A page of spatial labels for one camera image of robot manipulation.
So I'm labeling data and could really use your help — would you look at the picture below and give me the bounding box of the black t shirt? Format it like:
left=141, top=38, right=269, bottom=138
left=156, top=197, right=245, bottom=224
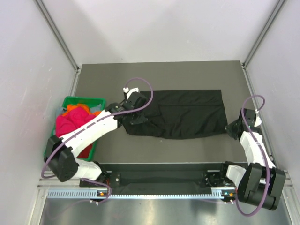
left=123, top=90, right=227, bottom=140

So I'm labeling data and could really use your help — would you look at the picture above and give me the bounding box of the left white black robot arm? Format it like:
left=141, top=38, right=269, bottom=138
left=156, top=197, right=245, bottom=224
left=44, top=91, right=150, bottom=186

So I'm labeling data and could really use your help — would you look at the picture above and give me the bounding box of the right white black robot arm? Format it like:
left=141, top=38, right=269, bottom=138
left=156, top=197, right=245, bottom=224
left=218, top=108, right=286, bottom=210

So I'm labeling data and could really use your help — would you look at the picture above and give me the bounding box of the orange t shirt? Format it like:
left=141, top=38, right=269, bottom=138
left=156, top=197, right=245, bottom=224
left=62, top=104, right=102, bottom=116

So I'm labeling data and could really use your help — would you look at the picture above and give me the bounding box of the magenta t shirt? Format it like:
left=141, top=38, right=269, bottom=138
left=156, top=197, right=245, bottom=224
left=55, top=110, right=95, bottom=137

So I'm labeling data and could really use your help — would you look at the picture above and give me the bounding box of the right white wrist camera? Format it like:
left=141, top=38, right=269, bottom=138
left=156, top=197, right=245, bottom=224
left=254, top=109, right=262, bottom=127

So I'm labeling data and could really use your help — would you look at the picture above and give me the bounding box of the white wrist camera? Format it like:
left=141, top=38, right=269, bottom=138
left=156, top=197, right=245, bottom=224
left=254, top=109, right=262, bottom=127
left=123, top=87, right=139, bottom=99

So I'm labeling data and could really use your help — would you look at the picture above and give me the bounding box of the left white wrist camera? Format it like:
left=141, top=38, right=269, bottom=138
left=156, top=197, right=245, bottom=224
left=123, top=87, right=139, bottom=99

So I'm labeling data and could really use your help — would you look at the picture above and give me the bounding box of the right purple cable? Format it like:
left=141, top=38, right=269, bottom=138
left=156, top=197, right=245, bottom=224
left=235, top=94, right=270, bottom=216

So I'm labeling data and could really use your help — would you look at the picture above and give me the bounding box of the purple cable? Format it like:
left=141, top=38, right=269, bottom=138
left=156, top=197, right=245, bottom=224
left=41, top=77, right=155, bottom=203
left=235, top=94, right=270, bottom=216

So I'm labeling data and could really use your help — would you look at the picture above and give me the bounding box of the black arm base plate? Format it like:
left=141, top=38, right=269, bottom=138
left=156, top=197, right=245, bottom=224
left=79, top=163, right=249, bottom=188

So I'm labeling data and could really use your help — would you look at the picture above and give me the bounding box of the grey slotted cable duct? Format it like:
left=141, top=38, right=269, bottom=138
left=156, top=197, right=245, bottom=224
left=47, top=188, right=236, bottom=199

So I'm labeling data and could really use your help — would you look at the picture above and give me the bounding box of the aluminium frame rail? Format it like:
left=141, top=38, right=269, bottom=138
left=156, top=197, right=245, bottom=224
left=37, top=170, right=293, bottom=190

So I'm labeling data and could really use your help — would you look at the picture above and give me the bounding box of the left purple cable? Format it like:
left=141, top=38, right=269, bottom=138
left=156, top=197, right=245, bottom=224
left=41, top=77, right=155, bottom=203

